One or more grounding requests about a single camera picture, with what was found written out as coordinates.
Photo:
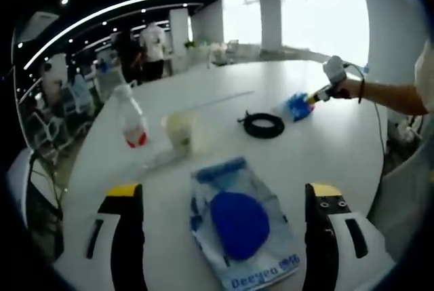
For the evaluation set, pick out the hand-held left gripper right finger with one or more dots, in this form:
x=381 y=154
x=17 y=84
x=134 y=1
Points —
x=322 y=253

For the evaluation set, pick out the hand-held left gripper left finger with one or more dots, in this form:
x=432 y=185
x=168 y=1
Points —
x=129 y=243

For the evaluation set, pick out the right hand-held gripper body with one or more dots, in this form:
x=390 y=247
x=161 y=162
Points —
x=334 y=68

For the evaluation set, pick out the blue wipes pack item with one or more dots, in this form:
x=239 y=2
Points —
x=296 y=108

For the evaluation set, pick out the blue pad packet item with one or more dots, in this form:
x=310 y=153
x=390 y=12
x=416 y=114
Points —
x=237 y=226

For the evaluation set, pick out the clear bottle item red label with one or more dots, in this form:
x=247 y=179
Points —
x=134 y=125

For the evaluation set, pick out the translucent plastic cup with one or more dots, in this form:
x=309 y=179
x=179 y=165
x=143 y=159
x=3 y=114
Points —
x=179 y=131

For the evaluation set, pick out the person's right hand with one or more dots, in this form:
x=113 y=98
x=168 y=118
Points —
x=351 y=88

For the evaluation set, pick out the black wrist band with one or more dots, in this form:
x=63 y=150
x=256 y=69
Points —
x=362 y=91

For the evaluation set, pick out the large window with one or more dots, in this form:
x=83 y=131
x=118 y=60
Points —
x=322 y=16

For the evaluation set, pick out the white and black chair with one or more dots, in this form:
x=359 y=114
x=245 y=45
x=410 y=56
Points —
x=44 y=223

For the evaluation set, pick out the person's beige shirt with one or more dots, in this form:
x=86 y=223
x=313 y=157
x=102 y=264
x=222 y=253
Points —
x=425 y=80

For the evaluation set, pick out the white table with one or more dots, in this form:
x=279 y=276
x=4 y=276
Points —
x=220 y=125

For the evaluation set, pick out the green potted plant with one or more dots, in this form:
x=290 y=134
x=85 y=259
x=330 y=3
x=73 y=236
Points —
x=190 y=44

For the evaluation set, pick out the white office chair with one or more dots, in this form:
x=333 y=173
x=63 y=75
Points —
x=81 y=91

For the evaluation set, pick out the ceiling air conditioner vent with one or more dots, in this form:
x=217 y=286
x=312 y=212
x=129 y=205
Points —
x=40 y=21

